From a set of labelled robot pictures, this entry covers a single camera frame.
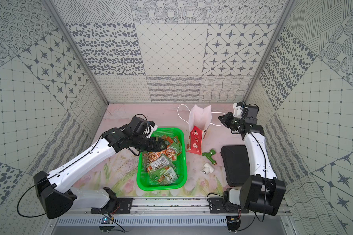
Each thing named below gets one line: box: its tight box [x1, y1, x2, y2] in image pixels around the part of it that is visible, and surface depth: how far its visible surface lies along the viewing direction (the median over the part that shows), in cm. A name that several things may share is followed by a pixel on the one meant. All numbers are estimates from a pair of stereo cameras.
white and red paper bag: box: [185, 104, 212, 155], surface depth 90 cm
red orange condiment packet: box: [143, 147, 177, 165], surface depth 88 cm
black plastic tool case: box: [220, 144, 251, 187], surface depth 85 cm
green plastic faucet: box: [201, 148, 217, 166], surface depth 92 cm
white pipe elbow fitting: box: [202, 162, 215, 175], surface depth 86 cm
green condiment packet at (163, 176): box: [149, 165, 179, 186], surface depth 81 cm
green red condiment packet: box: [165, 136, 183, 161], surface depth 88 cm
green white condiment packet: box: [145, 154, 174, 172], surface depth 85 cm
